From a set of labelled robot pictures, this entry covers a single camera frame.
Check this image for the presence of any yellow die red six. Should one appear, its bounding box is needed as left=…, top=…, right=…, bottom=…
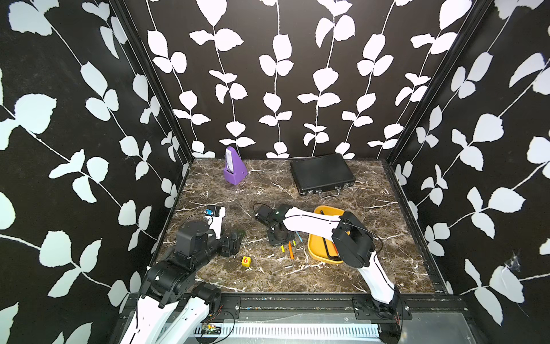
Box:
left=241, top=256, right=252, bottom=267

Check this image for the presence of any small circuit board with wires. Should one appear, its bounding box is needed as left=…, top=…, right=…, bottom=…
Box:
left=195, top=323, right=223, bottom=337

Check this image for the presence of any black ribbed carrying case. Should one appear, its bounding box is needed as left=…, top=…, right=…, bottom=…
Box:
left=290, top=153, right=356, bottom=196

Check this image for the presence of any large black hex key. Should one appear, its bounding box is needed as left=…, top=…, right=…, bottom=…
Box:
left=322, top=238, right=342, bottom=262

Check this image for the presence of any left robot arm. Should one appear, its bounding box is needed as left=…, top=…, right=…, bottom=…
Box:
left=109, top=221, right=245, bottom=343

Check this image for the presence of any yellow plastic storage box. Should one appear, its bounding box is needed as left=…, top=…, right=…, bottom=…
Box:
left=308, top=206, right=345, bottom=265

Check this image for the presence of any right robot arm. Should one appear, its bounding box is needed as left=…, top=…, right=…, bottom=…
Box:
left=255, top=204, right=399, bottom=309

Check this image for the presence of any white slotted cable duct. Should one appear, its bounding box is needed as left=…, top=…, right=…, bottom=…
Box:
left=193, top=323, right=380, bottom=341

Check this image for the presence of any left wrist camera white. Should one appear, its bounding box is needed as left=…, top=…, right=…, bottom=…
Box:
left=204, top=205, right=226, bottom=239

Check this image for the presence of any black front mounting rail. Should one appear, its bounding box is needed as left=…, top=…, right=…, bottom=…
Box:
left=215, top=293, right=468, bottom=323

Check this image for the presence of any purple metronome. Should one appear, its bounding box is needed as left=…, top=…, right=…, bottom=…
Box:
left=223, top=146, right=248, bottom=185

